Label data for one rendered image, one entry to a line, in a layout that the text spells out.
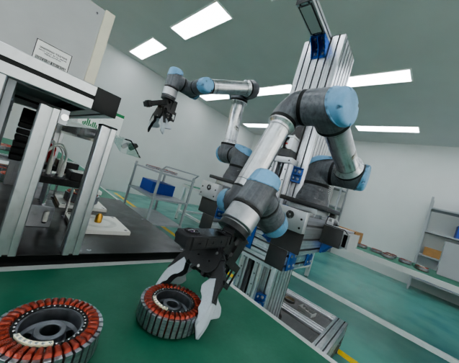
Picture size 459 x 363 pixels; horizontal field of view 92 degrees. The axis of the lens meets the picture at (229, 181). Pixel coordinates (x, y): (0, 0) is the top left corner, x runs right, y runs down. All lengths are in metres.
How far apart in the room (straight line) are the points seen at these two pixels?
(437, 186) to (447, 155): 0.73
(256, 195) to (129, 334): 0.33
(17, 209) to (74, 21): 0.42
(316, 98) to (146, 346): 0.70
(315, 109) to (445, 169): 6.42
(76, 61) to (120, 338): 0.57
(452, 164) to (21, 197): 7.10
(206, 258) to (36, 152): 0.37
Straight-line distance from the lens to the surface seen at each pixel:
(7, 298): 0.50
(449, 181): 7.00
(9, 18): 0.67
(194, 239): 0.39
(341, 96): 0.73
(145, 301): 0.44
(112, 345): 0.41
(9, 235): 0.57
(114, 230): 0.74
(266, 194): 0.50
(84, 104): 0.52
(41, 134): 0.53
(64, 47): 0.67
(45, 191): 0.72
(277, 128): 0.75
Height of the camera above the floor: 1.01
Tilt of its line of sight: 1 degrees up
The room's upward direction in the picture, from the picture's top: 17 degrees clockwise
